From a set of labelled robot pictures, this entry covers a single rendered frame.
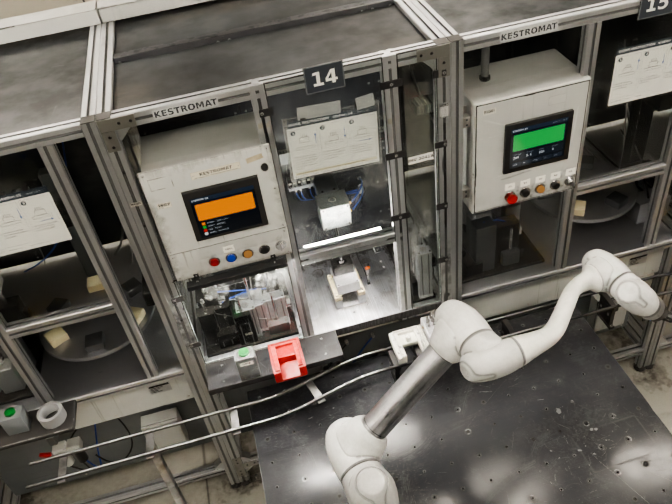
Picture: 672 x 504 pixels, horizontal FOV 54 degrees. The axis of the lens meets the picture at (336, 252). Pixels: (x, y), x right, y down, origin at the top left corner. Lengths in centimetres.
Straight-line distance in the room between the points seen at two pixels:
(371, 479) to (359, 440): 15
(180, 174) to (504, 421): 153
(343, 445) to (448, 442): 47
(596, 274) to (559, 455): 70
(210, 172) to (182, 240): 28
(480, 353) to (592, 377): 88
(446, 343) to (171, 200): 100
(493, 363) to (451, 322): 20
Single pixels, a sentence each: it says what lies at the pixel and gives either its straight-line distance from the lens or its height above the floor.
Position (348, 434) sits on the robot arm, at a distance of 239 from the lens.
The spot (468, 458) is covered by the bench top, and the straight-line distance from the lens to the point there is 263.
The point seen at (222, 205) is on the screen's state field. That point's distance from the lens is 221.
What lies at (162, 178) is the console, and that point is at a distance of 217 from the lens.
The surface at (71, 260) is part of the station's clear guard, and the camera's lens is 240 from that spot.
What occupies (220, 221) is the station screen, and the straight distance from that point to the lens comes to 225.
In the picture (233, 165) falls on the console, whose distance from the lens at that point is 216.
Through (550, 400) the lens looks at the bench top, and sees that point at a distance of 281.
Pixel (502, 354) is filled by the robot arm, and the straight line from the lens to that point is 212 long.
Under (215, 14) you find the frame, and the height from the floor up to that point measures 201.
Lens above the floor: 292
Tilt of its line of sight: 41 degrees down
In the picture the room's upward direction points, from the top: 9 degrees counter-clockwise
